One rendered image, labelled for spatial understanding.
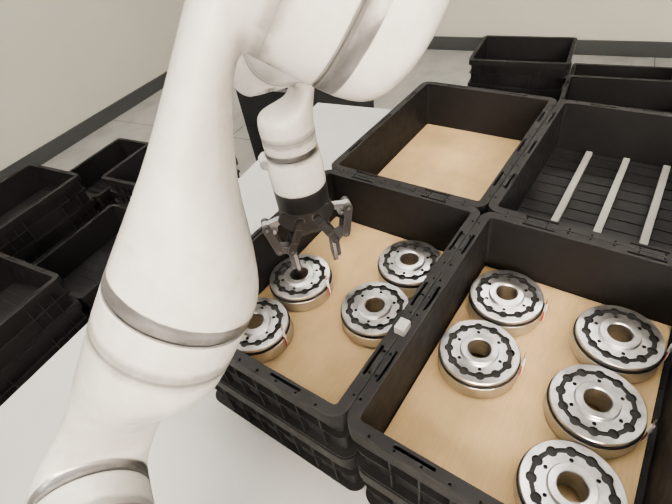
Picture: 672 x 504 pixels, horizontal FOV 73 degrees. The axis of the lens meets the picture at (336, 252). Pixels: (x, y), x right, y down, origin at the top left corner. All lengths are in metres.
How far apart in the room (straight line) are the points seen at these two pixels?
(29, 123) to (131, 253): 3.43
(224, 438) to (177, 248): 0.59
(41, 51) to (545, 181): 3.30
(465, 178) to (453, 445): 0.56
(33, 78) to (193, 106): 3.48
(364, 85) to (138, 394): 0.21
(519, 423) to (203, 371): 0.43
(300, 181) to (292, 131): 0.07
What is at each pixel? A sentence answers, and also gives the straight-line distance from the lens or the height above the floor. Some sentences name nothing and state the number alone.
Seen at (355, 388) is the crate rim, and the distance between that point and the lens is 0.52.
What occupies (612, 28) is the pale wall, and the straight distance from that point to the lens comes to 3.88.
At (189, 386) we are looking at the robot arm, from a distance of 0.29.
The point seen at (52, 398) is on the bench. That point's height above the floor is 0.70.
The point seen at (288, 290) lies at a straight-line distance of 0.72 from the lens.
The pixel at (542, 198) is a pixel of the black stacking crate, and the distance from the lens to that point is 0.94.
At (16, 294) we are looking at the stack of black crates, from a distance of 1.68.
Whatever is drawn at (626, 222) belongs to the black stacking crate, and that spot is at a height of 0.83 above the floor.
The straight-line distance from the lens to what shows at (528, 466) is 0.57.
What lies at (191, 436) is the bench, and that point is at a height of 0.70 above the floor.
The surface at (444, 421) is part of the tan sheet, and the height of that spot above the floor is 0.83.
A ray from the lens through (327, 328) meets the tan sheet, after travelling 0.70.
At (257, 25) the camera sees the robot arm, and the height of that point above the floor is 1.32.
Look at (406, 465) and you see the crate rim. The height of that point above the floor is 0.93.
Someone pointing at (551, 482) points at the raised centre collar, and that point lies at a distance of 0.56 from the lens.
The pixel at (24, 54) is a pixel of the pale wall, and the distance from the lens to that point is 3.67.
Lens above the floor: 1.38
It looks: 42 degrees down
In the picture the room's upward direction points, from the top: 10 degrees counter-clockwise
